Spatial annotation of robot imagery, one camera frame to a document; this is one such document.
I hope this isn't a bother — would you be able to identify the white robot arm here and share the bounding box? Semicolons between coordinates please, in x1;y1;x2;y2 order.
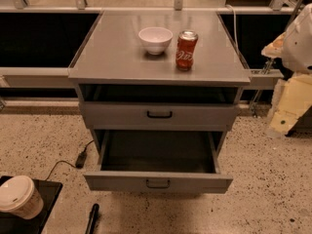
261;4;312;137

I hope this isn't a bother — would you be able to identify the grey metal drawer cabinet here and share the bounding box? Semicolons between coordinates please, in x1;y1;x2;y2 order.
67;9;253;195

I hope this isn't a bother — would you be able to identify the grey middle drawer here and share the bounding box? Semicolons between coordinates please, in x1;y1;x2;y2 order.
79;101;238;132

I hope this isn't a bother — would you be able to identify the grey open bottom drawer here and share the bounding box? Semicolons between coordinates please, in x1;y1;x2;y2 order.
85;130;233;194

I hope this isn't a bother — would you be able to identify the white ceramic bowl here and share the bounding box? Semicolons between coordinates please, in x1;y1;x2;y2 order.
138;27;173;55

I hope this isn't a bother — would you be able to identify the red soda can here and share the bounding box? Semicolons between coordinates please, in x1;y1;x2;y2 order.
175;30;198;71

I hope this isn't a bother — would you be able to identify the metal diagonal rod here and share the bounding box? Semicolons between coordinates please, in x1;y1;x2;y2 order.
249;0;311;116

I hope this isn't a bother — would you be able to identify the black marker pen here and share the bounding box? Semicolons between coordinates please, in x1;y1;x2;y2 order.
85;204;99;234

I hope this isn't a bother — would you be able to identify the black tray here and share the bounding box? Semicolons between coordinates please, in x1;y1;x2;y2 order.
0;175;62;234

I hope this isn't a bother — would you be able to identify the white lidded paper cup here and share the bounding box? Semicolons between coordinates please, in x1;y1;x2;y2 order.
0;175;44;219

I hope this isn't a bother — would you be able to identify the black power adapter with cable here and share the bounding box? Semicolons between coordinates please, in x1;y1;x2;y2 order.
46;140;93;180

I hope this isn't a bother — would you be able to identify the white cable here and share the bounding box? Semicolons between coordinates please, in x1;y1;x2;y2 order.
225;4;242;57

